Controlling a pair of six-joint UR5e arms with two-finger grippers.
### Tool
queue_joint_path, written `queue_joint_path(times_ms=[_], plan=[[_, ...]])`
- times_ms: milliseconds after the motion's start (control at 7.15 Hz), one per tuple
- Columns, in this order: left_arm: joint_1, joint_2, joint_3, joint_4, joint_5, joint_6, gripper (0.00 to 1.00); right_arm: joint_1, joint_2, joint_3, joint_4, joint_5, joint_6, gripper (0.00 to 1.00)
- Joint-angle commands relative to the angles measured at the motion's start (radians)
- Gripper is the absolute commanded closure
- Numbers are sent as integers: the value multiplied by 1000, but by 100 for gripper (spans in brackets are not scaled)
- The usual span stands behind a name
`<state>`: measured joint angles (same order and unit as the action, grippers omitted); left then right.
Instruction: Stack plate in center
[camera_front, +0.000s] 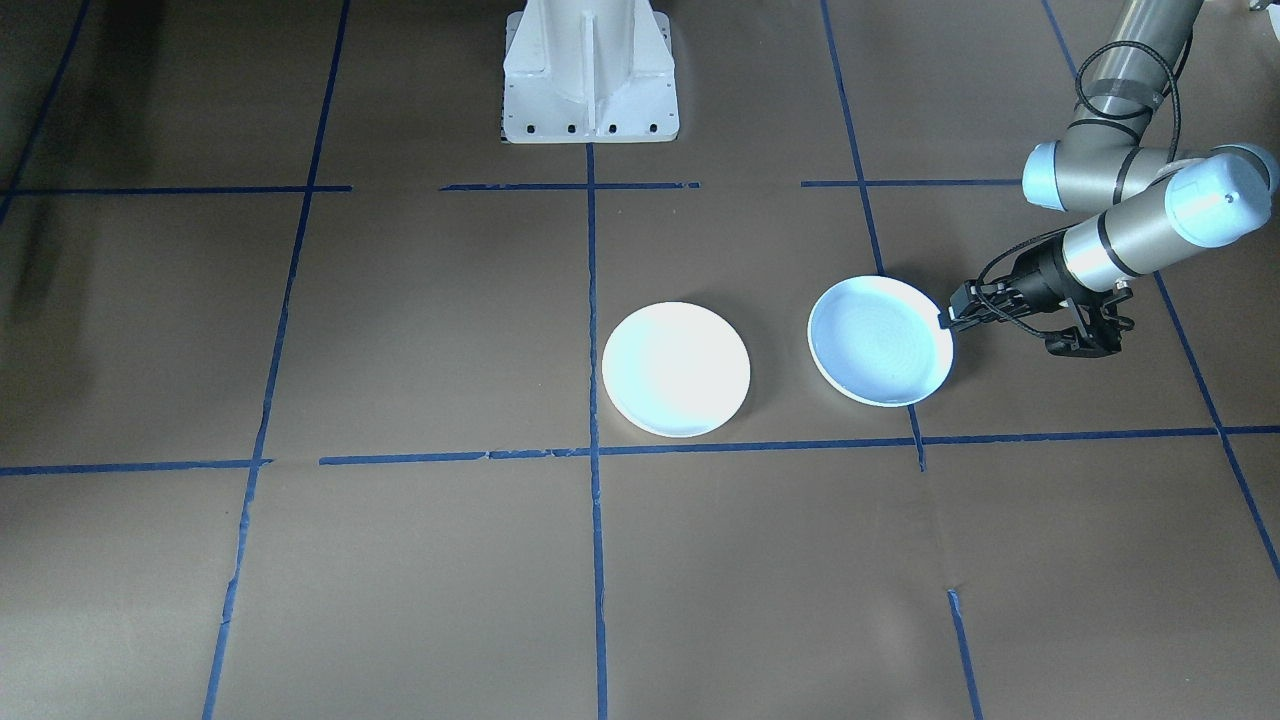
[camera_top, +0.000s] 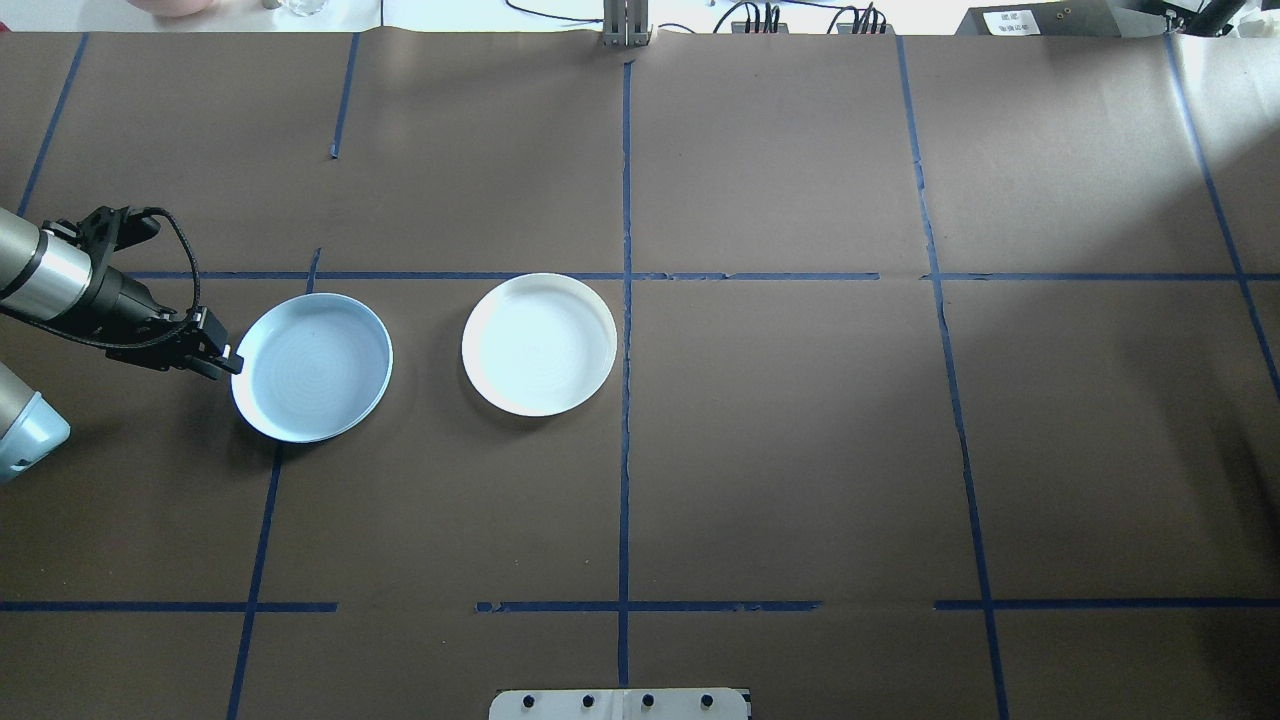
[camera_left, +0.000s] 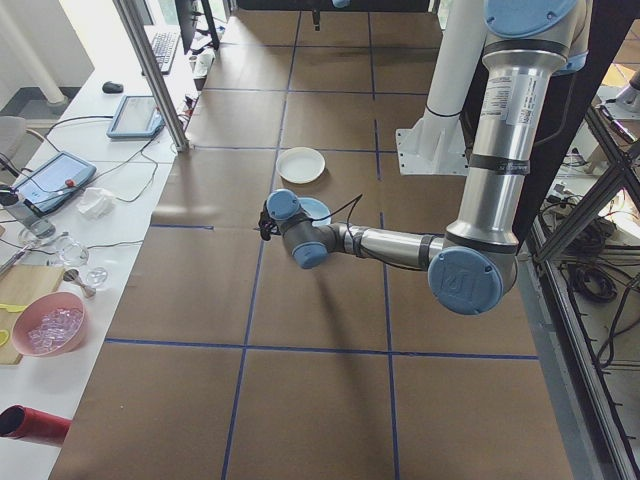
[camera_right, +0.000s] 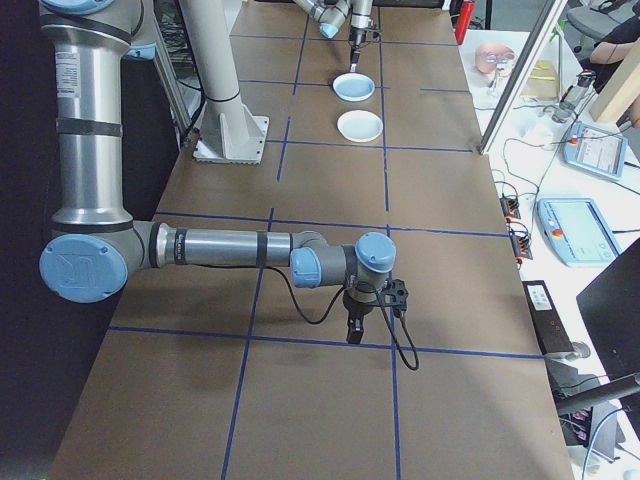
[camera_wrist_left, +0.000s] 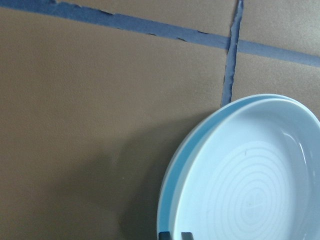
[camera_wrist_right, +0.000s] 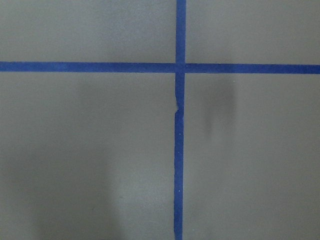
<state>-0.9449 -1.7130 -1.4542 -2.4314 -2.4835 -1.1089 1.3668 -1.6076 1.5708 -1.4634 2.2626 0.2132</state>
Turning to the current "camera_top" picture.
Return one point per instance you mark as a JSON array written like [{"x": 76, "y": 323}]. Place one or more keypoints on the light blue round plate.
[{"x": 312, "y": 368}]

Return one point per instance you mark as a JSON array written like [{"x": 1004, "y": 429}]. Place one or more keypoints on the white round plate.
[{"x": 540, "y": 345}]

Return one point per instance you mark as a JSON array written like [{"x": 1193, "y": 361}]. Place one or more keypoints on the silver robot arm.
[{"x": 40, "y": 275}]

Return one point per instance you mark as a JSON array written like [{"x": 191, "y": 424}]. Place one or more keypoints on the pink bowl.
[{"x": 172, "y": 6}]

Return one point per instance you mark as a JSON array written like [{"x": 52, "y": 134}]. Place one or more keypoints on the clear glass bowl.
[{"x": 304, "y": 6}]

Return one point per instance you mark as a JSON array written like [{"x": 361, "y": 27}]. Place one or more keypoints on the white side desk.
[{"x": 450, "y": 12}]

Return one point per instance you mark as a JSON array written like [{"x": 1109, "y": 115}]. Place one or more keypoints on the white pillar base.
[{"x": 620, "y": 705}]

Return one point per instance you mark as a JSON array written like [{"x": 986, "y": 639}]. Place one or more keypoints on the black box with white label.
[{"x": 1080, "y": 20}]

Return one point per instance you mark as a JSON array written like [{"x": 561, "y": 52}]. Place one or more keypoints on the aluminium profile post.
[{"x": 626, "y": 25}]

